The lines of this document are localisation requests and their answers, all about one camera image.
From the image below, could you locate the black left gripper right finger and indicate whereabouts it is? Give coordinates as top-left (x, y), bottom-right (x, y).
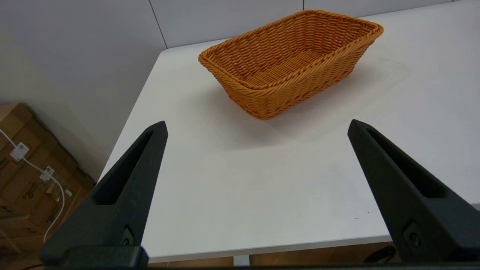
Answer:
top-left (348, 119), bottom-right (480, 265)

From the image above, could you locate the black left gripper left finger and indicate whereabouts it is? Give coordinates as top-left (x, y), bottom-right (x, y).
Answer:
top-left (39, 121), bottom-right (168, 270)

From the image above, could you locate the orange wicker basket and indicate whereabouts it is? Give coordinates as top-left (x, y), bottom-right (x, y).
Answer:
top-left (198, 10), bottom-right (384, 120)

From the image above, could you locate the black curved object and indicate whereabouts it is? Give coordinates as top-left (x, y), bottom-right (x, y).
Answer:
top-left (363, 245), bottom-right (397, 264)

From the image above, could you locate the brown cardboard box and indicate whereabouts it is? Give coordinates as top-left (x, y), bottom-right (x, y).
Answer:
top-left (0, 150), bottom-right (94, 270)
top-left (0, 103), bottom-right (57, 169)

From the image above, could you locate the white cable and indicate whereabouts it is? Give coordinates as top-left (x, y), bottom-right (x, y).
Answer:
top-left (0, 129), bottom-right (65, 243)

